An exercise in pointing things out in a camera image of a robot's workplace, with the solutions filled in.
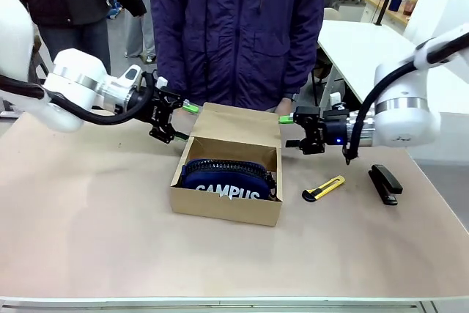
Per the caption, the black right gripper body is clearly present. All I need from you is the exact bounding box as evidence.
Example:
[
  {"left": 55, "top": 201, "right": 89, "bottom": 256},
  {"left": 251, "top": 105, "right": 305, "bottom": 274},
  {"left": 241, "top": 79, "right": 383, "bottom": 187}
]
[{"left": 321, "top": 108, "right": 350, "bottom": 150}]

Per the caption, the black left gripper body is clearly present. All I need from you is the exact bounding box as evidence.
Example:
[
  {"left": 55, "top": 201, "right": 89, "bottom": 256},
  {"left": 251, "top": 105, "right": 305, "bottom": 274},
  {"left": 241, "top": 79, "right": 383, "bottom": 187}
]
[{"left": 126, "top": 84, "right": 163, "bottom": 126}]

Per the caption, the navy Campus zipper pouch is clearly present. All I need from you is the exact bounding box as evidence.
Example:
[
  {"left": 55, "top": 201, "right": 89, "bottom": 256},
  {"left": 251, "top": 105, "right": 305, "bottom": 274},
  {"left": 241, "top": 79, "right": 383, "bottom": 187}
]
[{"left": 177, "top": 158, "right": 278, "bottom": 202}]

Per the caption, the brown cardboard box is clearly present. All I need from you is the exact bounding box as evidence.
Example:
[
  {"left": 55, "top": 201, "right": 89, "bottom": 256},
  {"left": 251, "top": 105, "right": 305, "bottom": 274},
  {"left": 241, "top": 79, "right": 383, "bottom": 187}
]
[{"left": 169, "top": 102, "right": 284, "bottom": 228}]

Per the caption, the navy-sleeved right forearm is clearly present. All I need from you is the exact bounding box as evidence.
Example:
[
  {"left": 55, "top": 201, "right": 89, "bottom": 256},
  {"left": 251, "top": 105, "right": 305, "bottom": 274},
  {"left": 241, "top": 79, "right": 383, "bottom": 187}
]
[{"left": 150, "top": 12, "right": 191, "bottom": 98}]

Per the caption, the navy-sleeved left forearm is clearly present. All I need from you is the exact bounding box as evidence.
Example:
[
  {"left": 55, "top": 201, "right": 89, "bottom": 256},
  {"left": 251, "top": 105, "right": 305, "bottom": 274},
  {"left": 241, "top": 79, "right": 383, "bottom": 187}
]
[{"left": 280, "top": 12, "right": 327, "bottom": 100}]

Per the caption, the person's left hand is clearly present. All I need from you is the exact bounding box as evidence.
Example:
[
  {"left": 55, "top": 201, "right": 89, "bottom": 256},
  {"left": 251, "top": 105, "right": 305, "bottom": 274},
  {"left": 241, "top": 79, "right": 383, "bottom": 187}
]
[{"left": 274, "top": 97, "right": 295, "bottom": 117}]

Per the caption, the yellow black utility knife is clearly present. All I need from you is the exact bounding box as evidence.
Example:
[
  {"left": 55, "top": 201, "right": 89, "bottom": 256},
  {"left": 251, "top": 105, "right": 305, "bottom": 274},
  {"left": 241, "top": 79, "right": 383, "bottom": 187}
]
[{"left": 301, "top": 175, "right": 346, "bottom": 203}]

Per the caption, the black stapler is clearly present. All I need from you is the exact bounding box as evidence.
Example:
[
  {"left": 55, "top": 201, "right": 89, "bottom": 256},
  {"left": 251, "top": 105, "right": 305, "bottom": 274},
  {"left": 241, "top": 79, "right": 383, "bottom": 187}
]
[{"left": 367, "top": 164, "right": 405, "bottom": 207}]

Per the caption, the long white table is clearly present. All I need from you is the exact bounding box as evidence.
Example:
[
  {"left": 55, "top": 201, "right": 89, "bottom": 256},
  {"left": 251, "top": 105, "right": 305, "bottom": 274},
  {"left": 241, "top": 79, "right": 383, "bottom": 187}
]
[{"left": 315, "top": 18, "right": 419, "bottom": 109}]

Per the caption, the person in navy jacket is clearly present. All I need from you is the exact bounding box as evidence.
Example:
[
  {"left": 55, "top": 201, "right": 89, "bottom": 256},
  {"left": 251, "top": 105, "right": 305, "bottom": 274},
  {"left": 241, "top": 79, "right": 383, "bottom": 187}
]
[{"left": 149, "top": 0, "right": 329, "bottom": 113}]

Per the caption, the person in red jacket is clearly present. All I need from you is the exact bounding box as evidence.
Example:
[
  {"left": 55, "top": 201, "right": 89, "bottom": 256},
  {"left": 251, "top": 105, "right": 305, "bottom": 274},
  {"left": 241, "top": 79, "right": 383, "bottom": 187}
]
[{"left": 125, "top": 0, "right": 158, "bottom": 64}]

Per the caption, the blue plastic bag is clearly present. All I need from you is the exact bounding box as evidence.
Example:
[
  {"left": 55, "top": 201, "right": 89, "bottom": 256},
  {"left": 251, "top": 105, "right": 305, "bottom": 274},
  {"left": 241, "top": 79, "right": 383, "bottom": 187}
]
[{"left": 106, "top": 0, "right": 125, "bottom": 21}]

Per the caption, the light grey chair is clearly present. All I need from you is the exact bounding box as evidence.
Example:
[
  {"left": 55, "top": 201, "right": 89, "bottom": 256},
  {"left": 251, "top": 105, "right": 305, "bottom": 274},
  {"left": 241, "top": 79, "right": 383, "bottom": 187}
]
[{"left": 323, "top": 7, "right": 344, "bottom": 22}]

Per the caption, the person in black jacket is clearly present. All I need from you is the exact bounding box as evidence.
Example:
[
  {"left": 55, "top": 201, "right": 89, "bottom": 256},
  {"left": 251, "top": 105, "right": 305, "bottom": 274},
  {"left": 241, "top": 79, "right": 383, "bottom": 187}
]
[{"left": 0, "top": 0, "right": 148, "bottom": 76}]

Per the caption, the wooden workbench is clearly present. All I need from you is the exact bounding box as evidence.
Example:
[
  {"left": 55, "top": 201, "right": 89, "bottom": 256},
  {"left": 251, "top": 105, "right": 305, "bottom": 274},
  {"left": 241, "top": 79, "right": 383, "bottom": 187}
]
[{"left": 354, "top": 0, "right": 413, "bottom": 27}]

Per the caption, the black upright pole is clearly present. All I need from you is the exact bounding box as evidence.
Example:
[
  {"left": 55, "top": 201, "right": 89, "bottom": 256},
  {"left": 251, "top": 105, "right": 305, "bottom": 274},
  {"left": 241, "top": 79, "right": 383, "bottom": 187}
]
[{"left": 374, "top": 0, "right": 397, "bottom": 27}]

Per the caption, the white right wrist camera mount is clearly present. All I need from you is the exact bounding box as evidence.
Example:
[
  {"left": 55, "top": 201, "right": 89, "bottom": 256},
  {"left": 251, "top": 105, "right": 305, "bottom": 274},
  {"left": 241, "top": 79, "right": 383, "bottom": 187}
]
[{"left": 328, "top": 92, "right": 347, "bottom": 110}]

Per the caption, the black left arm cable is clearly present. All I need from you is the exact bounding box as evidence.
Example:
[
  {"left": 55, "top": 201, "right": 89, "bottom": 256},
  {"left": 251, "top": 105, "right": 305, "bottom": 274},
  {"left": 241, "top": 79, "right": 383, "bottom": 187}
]
[{"left": 0, "top": 70, "right": 157, "bottom": 126}]

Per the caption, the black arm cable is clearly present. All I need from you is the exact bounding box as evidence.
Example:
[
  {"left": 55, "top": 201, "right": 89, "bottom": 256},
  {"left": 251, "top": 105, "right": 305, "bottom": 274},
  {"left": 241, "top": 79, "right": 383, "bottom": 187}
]
[
  {"left": 0, "top": 70, "right": 157, "bottom": 126},
  {"left": 341, "top": 36, "right": 469, "bottom": 166}
]

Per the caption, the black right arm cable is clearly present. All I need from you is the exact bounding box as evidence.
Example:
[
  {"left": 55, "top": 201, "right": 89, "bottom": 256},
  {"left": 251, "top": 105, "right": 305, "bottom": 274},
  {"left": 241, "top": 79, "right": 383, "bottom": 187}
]
[{"left": 341, "top": 36, "right": 469, "bottom": 166}]

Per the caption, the aluminium table frame rail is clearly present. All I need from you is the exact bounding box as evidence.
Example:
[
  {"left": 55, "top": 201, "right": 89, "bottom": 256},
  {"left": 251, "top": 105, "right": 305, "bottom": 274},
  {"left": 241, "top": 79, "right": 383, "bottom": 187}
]
[{"left": 0, "top": 295, "right": 469, "bottom": 313}]

